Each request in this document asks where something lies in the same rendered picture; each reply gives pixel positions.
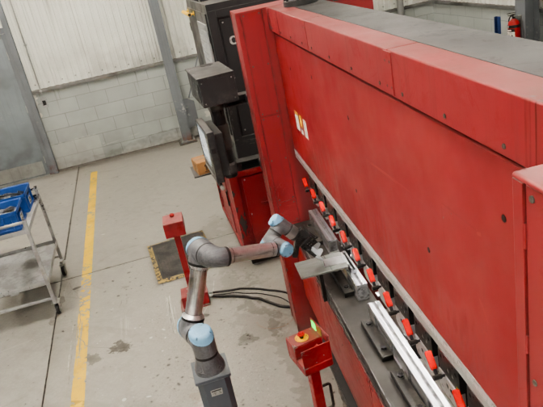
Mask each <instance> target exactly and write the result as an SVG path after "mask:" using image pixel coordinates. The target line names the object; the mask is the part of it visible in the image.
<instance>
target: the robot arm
mask: <svg viewBox="0 0 543 407"><path fill-rule="evenodd" d="M268 224H269V225H270V226H271V227H270V229H269V230H268V231H267V233H266V234H265V235H264V237H263V238H262V241H261V242H260V243H259V244H254V245H244V246H238V247H233V248H229V247H228V246H224V247H220V246H216V245H214V244H213V243H212V242H210V241H209V240H208V239H206V238H204V237H193V238H192V239H191V240H190V241H189V242H188V243H187V246H186V251H187V255H188V263H187V264H188V265H189V266H190V275H189V282H188V290H187V302H186V309H185V312H183V313H182V316H181V317H180V318H179V320H178V323H177V330H178V332H179V334H180V336H181V337H182V338H184V339H185V341H186V342H187V343H188V344H189V345H190V346H191V347H192V349H193V353H194V355H195V358H196V361H195V371H196V374H197V375H198V376H199V377H201V378H210V377H214V376H216V375H218V374H220V373H221V372H222V371H223V370H224V368H225V361H224V359H223V358H222V357H221V355H220V354H219V352H218V350H217V345H216V342H215V338H214V334H213V330H212V328H211V327H210V326H209V325H207V324H204V314H203V313H202V310H203V303H204V291H205V285H206V279H207V272H208V268H217V267H224V266H230V265H231V264H232V263H236V262H245V261H250V260H255V259H260V258H269V257H274V256H279V255H281V256H282V257H286V258H287V257H289V256H291V255H292V256H293V258H297V256H298V250H299V246H300V247H301V248H302V249H303V250H305V251H307V252H308V253H309V254H311V255H312V256H314V257H315V258H317V259H320V260H323V258H321V257H320V256H321V254H322V251H323V249H322V248H320V249H319V246H320V245H321V244H320V243H319V242H318V243H317V241H316V240H315V239H316V237H315V236H314V235H313V234H312V233H310V232H309V231H308V232H306V231H305V230H304V229H303V228H302V227H301V226H300V228H298V227H296V226H295V225H293V224H292V223H290V222H289V221H287V220H286V219H285V218H283V217H282V216H280V215H279V214H274V215H273V216H272V217H271V218H270V220H269V221H268ZM282 234H283V235H284V236H286V237H287V238H288V239H290V240H292V241H294V243H293V245H292V244H290V243H289V242H288V241H285V240H284V239H282V238H280V237H281V236H282Z"/></svg>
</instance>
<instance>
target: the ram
mask: <svg viewBox="0 0 543 407"><path fill-rule="evenodd" d="M274 37H275V42H276V50H277V55H278V59H279V64H280V72H281V77H282V82H283V87H284V95H285V100H286V104H287V109H288V117H289V123H290V127H291V132H292V136H293V145H294V149H295V150H296V151H297V152H298V154H299V155H300V156H301V158H302V159H303V160H304V162H305V163H306V164H307V166H308V167H309V168H310V169H311V170H312V171H313V173H314V174H315V176H316V177H317V178H318V180H319V181H320V182H321V183H322V185H323V186H324V187H325V188H326V189H327V191H328V192H329V193H330V195H331V196H332V197H333V199H334V200H335V202H336V203H337V204H338V205H339V206H340V207H341V208H342V210H343V211H344V213H345V214H346V215H347V217H348V218H349V219H350V221H351V222H352V223H353V224H354V225H355V227H356V228H357V229H358V230H359V232H360V233H361V235H362V236H363V237H364V239H365V240H366V241H367V242H368V244H370V246H371V247H372V248H373V250H374V251H375V252H376V254H377V255H378V256H379V258H380V259H381V261H382V262H383V263H384V264H385V265H386V266H387V267H388V269H389V270H390V272H391V273H392V274H393V275H394V277H395V278H396V280H397V281H398V282H399V283H400V284H401V285H402V287H403V288H404V289H405V291H406V292H407V293H408V295H409V296H410V298H411V299H412V300H413V301H414V302H415V303H416V305H417V306H418V307H419V309H420V310H421V311H422V313H423V314H424V315H425V317H426V318H427V319H428V320H429V321H430V322H431V324H432V325H433V326H434V328H435V329H436V331H437V332H438V333H439V334H440V336H441V337H442V338H443V339H444V340H445V342H446V343H447V344H448V346H449V347H450V348H451V350H452V351H453V352H454V354H455V355H456V356H457V357H458V358H459V360H460V361H461V362H462V364H463V365H464V366H465V368H466V369H467V370H468V372H469V373H470V374H471V376H472V377H473V378H474V379H475V380H476V381H477V383H478V384H479V385H480V387H481V388H482V390H483V391H484V392H485V393H486V395H487V396H488V397H489V398H490V399H491V401H492V402H493V403H494V405H495V406H496V407H519V384H518V356H517V329H516V276H515V248H514V221H513V194H512V177H513V176H512V173H513V172H514V171H516V170H522V169H525V168H526V167H524V166H522V165H520V164H518V163H516V162H514V161H513V160H511V159H509V158H507V157H504V156H503V155H502V154H500V153H497V152H495V151H494V150H493V149H490V148H488V147H486V146H485V145H483V144H481V143H479V142H477V141H475V140H473V139H472V138H470V137H468V136H466V135H464V134H462V133H461V132H458V131H457V130H455V129H453V128H451V127H449V126H448V125H446V124H443V123H441V122H440V121H439V120H436V119H434V118H432V117H430V116H429V115H427V114H425V113H423V112H421V111H420V110H418V109H416V108H414V107H412V106H410V105H408V104H407V103H404V102H403V101H401V100H399V99H397V98H395V97H394V96H393V95H390V94H388V93H386V92H384V91H383V90H380V89H378V88H377V87H375V86H373V85H371V84H369V83H367V82H366V81H364V80H362V79H360V78H358V77H356V76H355V75H353V74H351V73H349V72H347V71H345V70H344V69H341V68H339V67H338V66H336V65H334V64H332V63H330V62H329V61H326V60H324V59H323V58H321V57H319V56H317V55H315V54H313V53H312V52H310V51H308V50H306V49H304V48H302V47H301V46H299V45H297V44H294V43H293V42H292V41H290V40H287V39H285V38H284V37H282V36H280V35H278V34H276V33H274ZM294 110H295V111H296V113H297V115H298V120H299V125H300V130H301V129H303V133H304V135H303V134H302V132H301V131H299V129H298V128H297V122H296V116H295V111H294ZM299 115H300V116H301V122H302V126H301V123H300V118H299ZM302 119H303V120H304V121H305V122H306V127H307V132H308V137H309V140H308V139H307V138H306V137H305V130H304V125H303V120H302ZM296 158H297V160H298V161H299V162H300V163H301V164H302V166H303V167H304V168H305V170H306V171H307V172H308V174H309V175H310V177H311V178H312V179H313V180H314V181H315V183H316V184H317V185H318V187H319V188H320V190H321V191H322V193H323V194H324V195H325V197H327V199H328V200H329V201H330V203H331V204H332V206H333V207H334V208H335V210H336V211H337V213H338V214H339V215H340V216H341V217H342V218H343V220H344V221H345V223H346V224H347V226H348V227H349V228H350V230H351V231H352V232H353V233H354V234H355V236H356V237H357V239H358V240H359V241H360V243H361V244H362V246H363V247H364V248H365V249H366V250H367V252H368V253H369V255H370V256H371V257H372V259H373V260H374V262H375V263H376V264H377V265H378V266H379V267H380V269H381V270H382V272H383V273H384V274H385V276H386V277H387V279H388V280H389V281H390V282H391V283H392V285H393V286H394V288H395V289H396V290H397V292H398V293H399V295H400V296H401V297H402V298H403V299H404V301H405V302H406V304H407V305H408V306H409V308H410V309H411V311H412V312H413V313H414V315H415V316H416V317H417V318H418V319H419V321H420V322H421V323H422V325H423V326H424V328H425V329H426V330H427V332H428V333H429V334H430V335H431V337H432V338H433V339H434V341H435V342H436V344H437V345H438V346H439V348H440V349H441V350H442V351H443V352H444V354H445V355H446V357H447V358H448V360H449V361H450V362H451V364H452V365H453V366H454V367H455V368H456V369H457V371H458V372H459V374H460V375H461V377H462V378H463V379H464V381H465V382H466V383H467V384H468V385H469V387H470V388H471V390H472V391H473V392H474V394H475V395H476V397H477V398H478V399H479V400H480V401H481V403H482V404H483V406H484V407H490V406H489V405H488V404H487V403H486V402H485V400H484V399H483V398H482V396H481V395H480V394H479V392H478V391H477V389H476V388H475V387H474V386H473V385H472V383H471V382H470V381H469V379H468V378H467V377H466V375H465V374H464V372H463V371H462V370H461V369H460V368H459V367H458V365H457V364H456V362H455V361H454V360H453V358H452V357H451V356H450V354H449V353H448V352H447V351H446V350H445V348H444V347H443V345H442V344H441V343H440V341H439V340H438V339H437V337H436V336H435V335H434V334H433V332H432V331H431V330H430V329H429V327H428V326H427V324H426V323H425V322H424V320H423V319H422V318H421V316H420V315H419V314H418V313H417V312H416V310H415V309H414V307H413V306H412V305H411V304H410V302H409V301H408V299H407V298H406V297H405V296H404V295H403V294H402V292H401V291H400V289H399V288H398V286H397V285H396V284H395V282H394V281H393V280H392V279H391V278H390V277H389V275H388V274H387V272H386V271H385V270H384V268H383V267H382V266H381V264H380V263H379V262H378V261H377V259H376V258H375V257H374V256H373V254H372V253H371V251H370V250H369V249H368V247H367V246H366V245H365V244H364V243H363V241H362V240H361V239H360V237H359V236H358V234H357V233H356V232H355V230H354V229H353V228H352V227H351V226H350V224H349V223H348V222H347V220H346V219H345V218H344V216H343V215H342V213H341V212H340V211H339V210H338V209H337V207H336V206H335V205H334V203H333V202H332V201H331V199H330V198H329V196H328V195H327V194H326V192H325V191H324V190H323V189H322V188H321V186H320V185H319V184H318V182H317V181H316V180H315V178H314V177H313V175H312V174H311V173H310V172H309V171H308V169H307V168H306V167H305V165H304V164H303V163H302V161H301V160H300V158H299V157H298V156H297V155H296Z"/></svg>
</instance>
